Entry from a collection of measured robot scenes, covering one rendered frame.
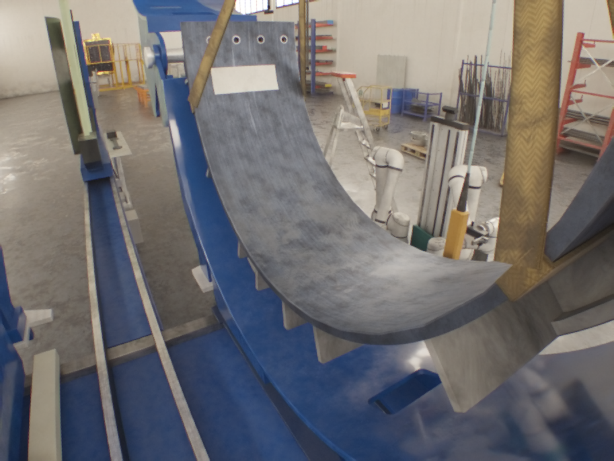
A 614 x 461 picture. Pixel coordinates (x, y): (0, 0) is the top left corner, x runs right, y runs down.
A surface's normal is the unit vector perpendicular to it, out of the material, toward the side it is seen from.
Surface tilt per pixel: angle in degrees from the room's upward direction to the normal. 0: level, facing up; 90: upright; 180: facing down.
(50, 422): 0
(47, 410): 0
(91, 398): 0
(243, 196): 35
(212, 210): 45
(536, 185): 78
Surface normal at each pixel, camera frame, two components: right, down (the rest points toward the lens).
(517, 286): -0.87, 0.23
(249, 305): 0.15, -0.73
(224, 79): 0.48, 0.16
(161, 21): 0.52, 0.36
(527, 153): -0.97, -0.14
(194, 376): 0.00, -0.88
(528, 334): 0.33, -0.39
